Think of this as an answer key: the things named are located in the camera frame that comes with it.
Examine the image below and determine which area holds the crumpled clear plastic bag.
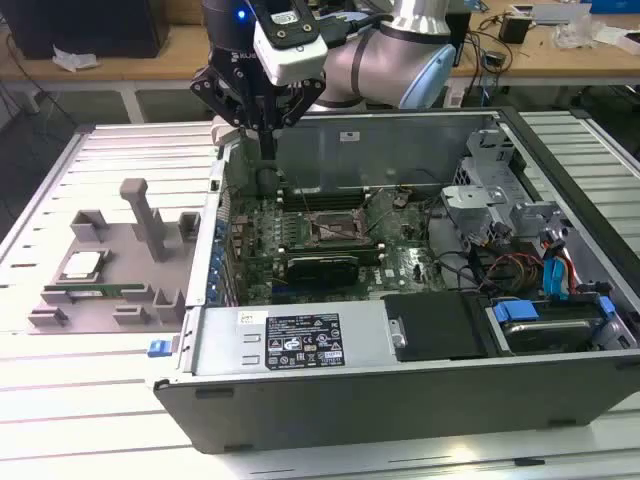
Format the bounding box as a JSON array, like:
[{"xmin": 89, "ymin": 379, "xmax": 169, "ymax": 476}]
[{"xmin": 553, "ymin": 14, "xmax": 599, "ymax": 50}]

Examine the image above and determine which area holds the CPU socket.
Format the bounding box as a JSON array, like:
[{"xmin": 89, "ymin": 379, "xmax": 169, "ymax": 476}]
[{"xmin": 310, "ymin": 210, "xmax": 372, "ymax": 247}]

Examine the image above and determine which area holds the crumpled white paper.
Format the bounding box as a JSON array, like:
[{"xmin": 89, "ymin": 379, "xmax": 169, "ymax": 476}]
[{"xmin": 52, "ymin": 44, "xmax": 100, "ymax": 72}]

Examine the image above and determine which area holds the black graphics card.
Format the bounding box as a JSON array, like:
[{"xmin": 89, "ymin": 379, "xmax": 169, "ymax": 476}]
[{"xmin": 285, "ymin": 254, "xmax": 360, "ymax": 289}]

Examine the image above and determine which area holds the grey parts rack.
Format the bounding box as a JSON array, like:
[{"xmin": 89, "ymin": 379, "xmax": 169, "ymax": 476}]
[{"xmin": 27, "ymin": 177, "xmax": 202, "ymax": 334}]

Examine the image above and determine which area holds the silver CPU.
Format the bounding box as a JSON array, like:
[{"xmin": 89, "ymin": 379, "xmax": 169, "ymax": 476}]
[{"xmin": 58, "ymin": 249, "xmax": 109, "ymax": 282}]

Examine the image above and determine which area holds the green motherboard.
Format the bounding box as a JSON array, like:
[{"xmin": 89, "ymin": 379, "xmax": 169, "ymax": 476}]
[{"xmin": 219, "ymin": 185, "xmax": 451, "ymax": 307}]

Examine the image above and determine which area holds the beige case latch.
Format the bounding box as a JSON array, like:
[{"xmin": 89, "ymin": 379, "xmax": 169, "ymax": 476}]
[{"xmin": 210, "ymin": 117, "xmax": 241, "ymax": 147}]

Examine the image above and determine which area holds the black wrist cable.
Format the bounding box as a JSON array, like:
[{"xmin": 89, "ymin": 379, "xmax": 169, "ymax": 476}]
[{"xmin": 319, "ymin": 12, "xmax": 396, "ymax": 49}]

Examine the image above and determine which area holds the black RAM slot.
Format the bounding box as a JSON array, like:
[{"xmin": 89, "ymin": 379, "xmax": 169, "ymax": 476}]
[
  {"xmin": 277, "ymin": 242, "xmax": 386, "ymax": 254},
  {"xmin": 279, "ymin": 196, "xmax": 369, "ymax": 209},
  {"xmin": 282, "ymin": 188, "xmax": 366, "ymax": 197}
]

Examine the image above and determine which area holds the small black box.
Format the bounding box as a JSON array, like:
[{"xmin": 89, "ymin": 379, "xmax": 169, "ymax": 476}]
[{"xmin": 498, "ymin": 14, "xmax": 530, "ymax": 44}]

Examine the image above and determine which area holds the green RAM stick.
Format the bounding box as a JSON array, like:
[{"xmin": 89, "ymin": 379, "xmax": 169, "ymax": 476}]
[{"xmin": 43, "ymin": 283, "xmax": 147, "ymax": 293}]

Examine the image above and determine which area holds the silver power supply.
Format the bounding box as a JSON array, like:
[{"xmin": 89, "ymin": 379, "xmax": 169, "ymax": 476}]
[{"xmin": 192, "ymin": 299, "xmax": 401, "ymax": 376}]

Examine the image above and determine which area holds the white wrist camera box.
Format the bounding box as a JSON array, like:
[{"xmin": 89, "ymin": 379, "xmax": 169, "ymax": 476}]
[{"xmin": 252, "ymin": 0, "xmax": 330, "ymax": 86}]

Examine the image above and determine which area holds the silver metal drive cage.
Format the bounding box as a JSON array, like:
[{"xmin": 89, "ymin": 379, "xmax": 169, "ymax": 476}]
[{"xmin": 442, "ymin": 127, "xmax": 526, "ymax": 246}]

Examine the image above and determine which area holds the blue flat wire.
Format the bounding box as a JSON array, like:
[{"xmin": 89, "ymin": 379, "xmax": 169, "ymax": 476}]
[{"xmin": 542, "ymin": 239, "xmax": 571, "ymax": 301}]

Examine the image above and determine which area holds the red wire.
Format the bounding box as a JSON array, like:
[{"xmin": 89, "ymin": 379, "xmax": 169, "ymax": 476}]
[{"xmin": 482, "ymin": 253, "xmax": 544, "ymax": 294}]

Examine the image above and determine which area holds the large black monitor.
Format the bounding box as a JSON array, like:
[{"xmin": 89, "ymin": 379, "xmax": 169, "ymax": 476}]
[{"xmin": 0, "ymin": 0, "xmax": 171, "ymax": 60}]

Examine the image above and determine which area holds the metal socket cover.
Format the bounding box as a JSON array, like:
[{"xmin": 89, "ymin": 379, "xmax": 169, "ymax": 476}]
[{"xmin": 349, "ymin": 189, "xmax": 376, "ymax": 239}]

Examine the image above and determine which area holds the flat white box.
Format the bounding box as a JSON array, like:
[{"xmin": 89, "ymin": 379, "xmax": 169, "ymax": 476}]
[{"xmin": 597, "ymin": 24, "xmax": 640, "ymax": 54}]

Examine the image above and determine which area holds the wooden desk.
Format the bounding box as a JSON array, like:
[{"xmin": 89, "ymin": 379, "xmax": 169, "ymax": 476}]
[{"xmin": 0, "ymin": 0, "xmax": 640, "ymax": 96}]

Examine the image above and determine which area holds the orange flat wire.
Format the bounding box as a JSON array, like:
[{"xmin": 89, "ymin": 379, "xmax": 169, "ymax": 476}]
[{"xmin": 559, "ymin": 249, "xmax": 601, "ymax": 301}]

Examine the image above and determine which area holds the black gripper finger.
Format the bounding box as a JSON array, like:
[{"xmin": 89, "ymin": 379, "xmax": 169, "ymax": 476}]
[
  {"xmin": 267, "ymin": 73, "xmax": 328, "ymax": 163},
  {"xmin": 188, "ymin": 66, "xmax": 269, "ymax": 163}
]

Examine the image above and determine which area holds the hard disk in blue carrier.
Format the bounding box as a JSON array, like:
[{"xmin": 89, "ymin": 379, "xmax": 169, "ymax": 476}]
[{"xmin": 491, "ymin": 297, "xmax": 616, "ymax": 354}]

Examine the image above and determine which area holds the black open PC case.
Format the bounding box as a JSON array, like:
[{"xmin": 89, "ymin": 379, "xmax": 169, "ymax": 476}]
[{"xmin": 144, "ymin": 105, "xmax": 640, "ymax": 455}]

